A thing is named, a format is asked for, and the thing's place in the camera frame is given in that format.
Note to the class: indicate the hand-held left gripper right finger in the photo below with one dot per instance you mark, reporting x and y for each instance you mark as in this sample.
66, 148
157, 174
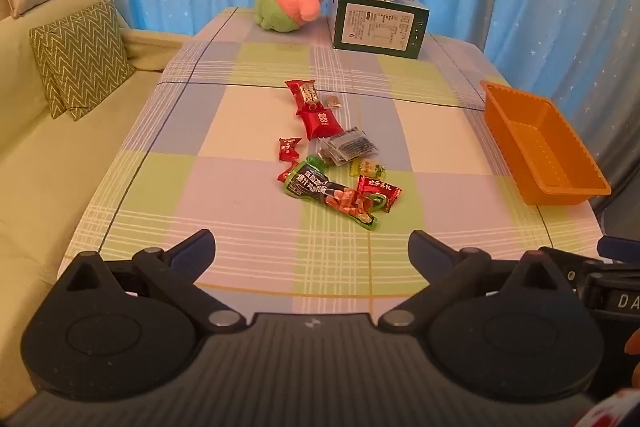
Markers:
426, 252

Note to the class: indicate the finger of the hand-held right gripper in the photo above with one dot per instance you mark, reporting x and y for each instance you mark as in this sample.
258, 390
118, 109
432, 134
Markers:
622, 249

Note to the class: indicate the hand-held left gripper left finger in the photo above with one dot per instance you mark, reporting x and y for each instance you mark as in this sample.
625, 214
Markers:
192, 251

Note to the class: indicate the red foil snack packet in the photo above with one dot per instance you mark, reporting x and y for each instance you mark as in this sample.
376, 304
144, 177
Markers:
377, 188

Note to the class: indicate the yellow green candy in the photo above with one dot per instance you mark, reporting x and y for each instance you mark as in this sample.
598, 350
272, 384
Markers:
368, 168

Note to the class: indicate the long green snack packet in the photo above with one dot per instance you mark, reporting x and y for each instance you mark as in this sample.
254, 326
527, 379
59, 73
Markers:
325, 194

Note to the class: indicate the orange plastic basket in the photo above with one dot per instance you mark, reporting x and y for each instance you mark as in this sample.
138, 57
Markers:
545, 147

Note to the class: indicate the clear packet dark print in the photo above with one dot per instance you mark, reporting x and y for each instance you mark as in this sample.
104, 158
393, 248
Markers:
350, 146

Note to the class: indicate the small red candy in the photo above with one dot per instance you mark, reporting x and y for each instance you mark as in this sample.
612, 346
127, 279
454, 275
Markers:
288, 149

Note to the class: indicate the red pillow candy box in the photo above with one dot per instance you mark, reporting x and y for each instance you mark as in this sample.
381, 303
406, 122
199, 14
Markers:
320, 123

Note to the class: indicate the clear brown candy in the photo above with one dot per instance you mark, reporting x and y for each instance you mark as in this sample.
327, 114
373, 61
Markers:
331, 101

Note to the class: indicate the red snack packet nut window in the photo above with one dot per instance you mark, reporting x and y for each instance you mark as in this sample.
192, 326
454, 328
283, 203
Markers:
300, 90

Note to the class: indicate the person's right hand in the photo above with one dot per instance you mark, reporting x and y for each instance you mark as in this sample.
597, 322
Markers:
634, 344

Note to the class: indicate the red white printed clothing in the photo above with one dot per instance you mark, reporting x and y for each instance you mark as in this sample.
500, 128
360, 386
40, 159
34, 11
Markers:
617, 409

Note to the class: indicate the plaid tablecloth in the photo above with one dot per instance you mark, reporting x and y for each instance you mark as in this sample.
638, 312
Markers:
240, 132

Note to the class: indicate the pale green sofa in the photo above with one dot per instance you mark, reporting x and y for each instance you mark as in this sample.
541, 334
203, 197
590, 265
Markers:
50, 187

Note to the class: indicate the green zigzag pillow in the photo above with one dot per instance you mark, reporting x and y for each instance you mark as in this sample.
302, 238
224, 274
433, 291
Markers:
56, 99
82, 52

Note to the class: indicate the green printed carton box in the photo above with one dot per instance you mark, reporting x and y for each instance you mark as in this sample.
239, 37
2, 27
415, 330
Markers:
380, 27

